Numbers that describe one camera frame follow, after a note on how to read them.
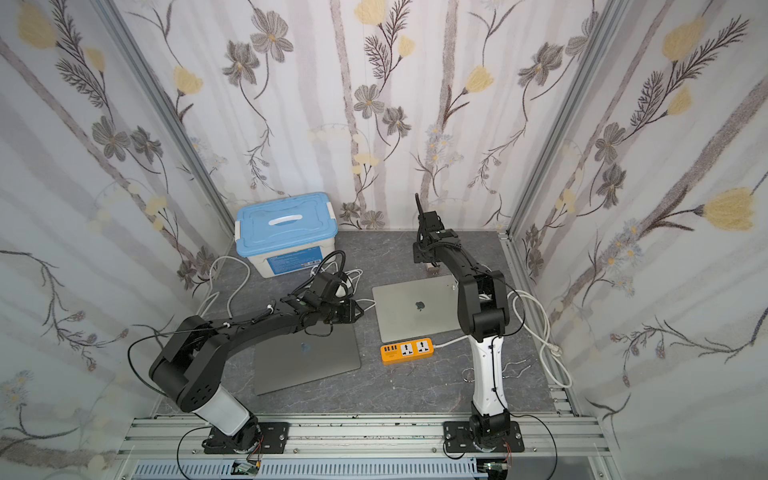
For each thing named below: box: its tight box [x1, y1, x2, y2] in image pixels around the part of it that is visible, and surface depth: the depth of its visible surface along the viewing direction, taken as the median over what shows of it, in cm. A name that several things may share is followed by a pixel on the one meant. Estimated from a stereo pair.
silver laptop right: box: [373, 274, 461, 343], surface depth 103 cm
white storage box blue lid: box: [234, 192, 338, 279], surface depth 101 cm
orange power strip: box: [380, 338, 435, 363], surface depth 88 cm
